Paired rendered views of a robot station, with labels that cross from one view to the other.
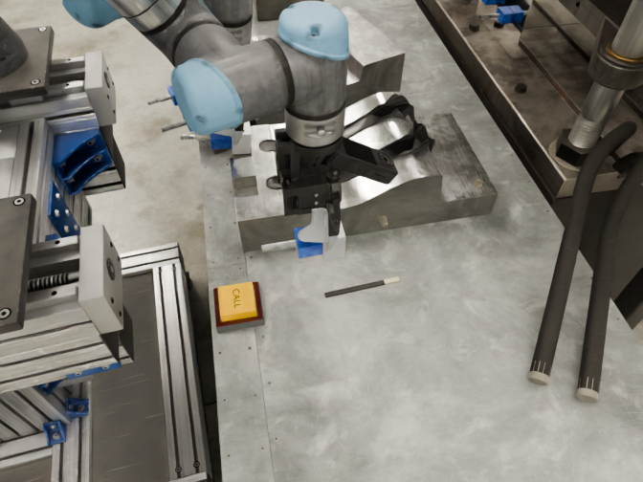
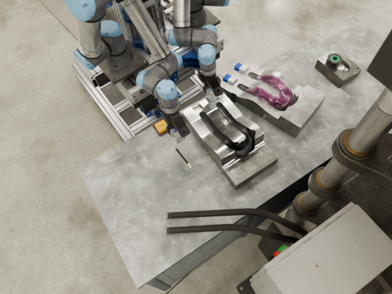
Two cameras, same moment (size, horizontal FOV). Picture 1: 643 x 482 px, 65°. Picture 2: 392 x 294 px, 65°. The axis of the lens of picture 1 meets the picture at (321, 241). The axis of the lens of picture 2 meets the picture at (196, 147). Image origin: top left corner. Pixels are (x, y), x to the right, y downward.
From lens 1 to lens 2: 1.13 m
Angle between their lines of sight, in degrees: 40
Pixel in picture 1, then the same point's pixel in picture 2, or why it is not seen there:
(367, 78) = (281, 121)
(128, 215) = not seen: hidden behind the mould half
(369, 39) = (301, 111)
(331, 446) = (130, 167)
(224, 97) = (140, 83)
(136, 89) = not seen: hidden behind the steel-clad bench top
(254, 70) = (148, 84)
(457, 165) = (244, 168)
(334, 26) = (162, 91)
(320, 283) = (179, 146)
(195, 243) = not seen: hidden behind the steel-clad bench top
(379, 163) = (180, 129)
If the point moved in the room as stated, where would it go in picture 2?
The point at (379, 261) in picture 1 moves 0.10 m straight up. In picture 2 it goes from (196, 159) to (195, 150)
